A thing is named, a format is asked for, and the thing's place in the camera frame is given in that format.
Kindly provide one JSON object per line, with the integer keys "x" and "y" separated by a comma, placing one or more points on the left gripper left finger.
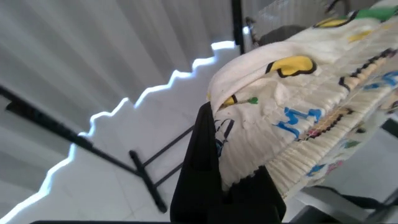
{"x": 199, "y": 174}

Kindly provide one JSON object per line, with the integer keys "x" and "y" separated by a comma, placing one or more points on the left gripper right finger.
{"x": 255, "y": 202}

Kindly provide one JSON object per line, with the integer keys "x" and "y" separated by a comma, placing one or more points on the cream printed garment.
{"x": 295, "y": 102}

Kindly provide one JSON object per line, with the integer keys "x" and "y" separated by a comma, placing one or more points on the black clothes rack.
{"x": 237, "y": 18}

